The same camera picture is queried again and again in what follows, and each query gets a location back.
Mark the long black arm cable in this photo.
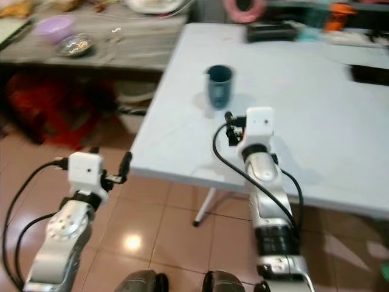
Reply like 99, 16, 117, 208
2, 157, 70, 291
212, 123, 298, 231

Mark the purple plastic bowl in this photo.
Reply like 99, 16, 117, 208
34, 16, 75, 47

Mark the white plastic container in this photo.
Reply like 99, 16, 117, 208
114, 82, 148, 137

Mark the dark right robot foot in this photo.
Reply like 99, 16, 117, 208
202, 270, 248, 292

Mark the white round dish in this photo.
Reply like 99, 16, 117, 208
124, 0, 190, 16

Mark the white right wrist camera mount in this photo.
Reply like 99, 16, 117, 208
244, 106, 276, 150

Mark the light green tray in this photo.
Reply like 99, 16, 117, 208
0, 17, 32, 50

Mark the short black left arm cable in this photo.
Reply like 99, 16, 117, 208
14, 212, 58, 287

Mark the short black right arm cable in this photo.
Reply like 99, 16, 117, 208
280, 168, 305, 238

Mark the black rectangular box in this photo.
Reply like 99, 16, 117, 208
246, 21, 302, 44

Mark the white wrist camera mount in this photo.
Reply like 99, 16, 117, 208
67, 151, 109, 197
244, 106, 276, 150

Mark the orange plastic object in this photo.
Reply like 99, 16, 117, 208
325, 2, 357, 33

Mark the flat black object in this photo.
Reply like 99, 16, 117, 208
349, 63, 389, 86

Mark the teal plastic container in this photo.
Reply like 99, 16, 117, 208
303, 11, 326, 41

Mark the flat white object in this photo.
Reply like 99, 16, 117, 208
323, 29, 389, 49

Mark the pink round ring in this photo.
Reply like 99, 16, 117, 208
223, 0, 267, 24

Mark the white folding table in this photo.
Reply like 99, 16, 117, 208
130, 23, 389, 228

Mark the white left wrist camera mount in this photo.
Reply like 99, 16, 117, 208
67, 151, 109, 197

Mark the dark left robot foot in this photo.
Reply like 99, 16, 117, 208
114, 270, 169, 292

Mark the long black left arm cable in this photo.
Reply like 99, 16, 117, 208
2, 157, 70, 291

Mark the grey stone counter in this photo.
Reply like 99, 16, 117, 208
0, 11, 189, 72

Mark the dark robot foot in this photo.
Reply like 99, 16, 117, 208
202, 270, 248, 292
114, 270, 169, 292

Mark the yellow food bag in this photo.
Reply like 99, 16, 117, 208
0, 0, 36, 19

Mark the long black right arm cable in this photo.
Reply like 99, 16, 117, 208
212, 123, 298, 231

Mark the short black arm cable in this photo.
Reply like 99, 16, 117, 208
14, 212, 58, 287
280, 168, 305, 238

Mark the dark teal plastic cup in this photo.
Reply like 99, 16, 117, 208
206, 64, 235, 111

